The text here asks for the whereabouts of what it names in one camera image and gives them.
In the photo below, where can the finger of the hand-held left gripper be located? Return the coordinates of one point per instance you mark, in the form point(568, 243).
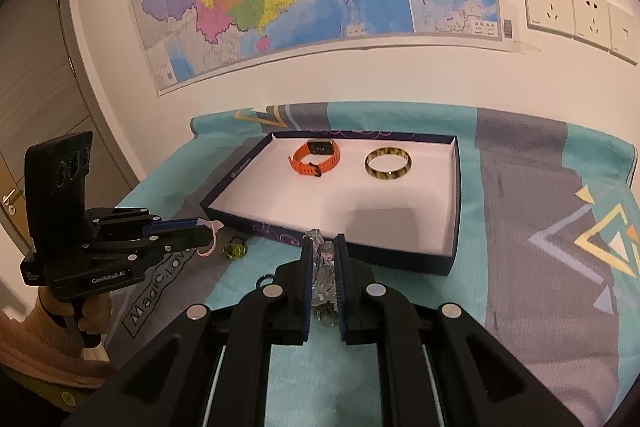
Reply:
point(175, 225)
point(185, 239)

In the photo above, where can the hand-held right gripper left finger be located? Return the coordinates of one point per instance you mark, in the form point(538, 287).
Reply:
point(306, 292)

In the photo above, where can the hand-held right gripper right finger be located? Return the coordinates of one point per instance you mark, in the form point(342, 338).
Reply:
point(340, 292)

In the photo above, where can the dark blue box tray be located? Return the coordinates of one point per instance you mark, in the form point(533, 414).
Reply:
point(380, 227)

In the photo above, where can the person's left forearm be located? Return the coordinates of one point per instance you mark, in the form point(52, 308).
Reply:
point(35, 337)

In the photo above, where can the person's left hand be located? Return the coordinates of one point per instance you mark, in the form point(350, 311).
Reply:
point(97, 313)

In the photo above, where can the amber bangle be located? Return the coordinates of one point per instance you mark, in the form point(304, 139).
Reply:
point(372, 172)

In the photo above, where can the orange smartwatch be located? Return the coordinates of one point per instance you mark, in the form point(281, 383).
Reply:
point(300, 157)

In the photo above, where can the brown wooden door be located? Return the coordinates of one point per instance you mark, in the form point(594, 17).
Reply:
point(40, 72)

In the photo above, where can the dark clothing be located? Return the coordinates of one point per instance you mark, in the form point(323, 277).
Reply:
point(45, 407)

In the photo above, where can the teal and grey printed cloth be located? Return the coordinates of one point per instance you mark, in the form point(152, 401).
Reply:
point(530, 227)

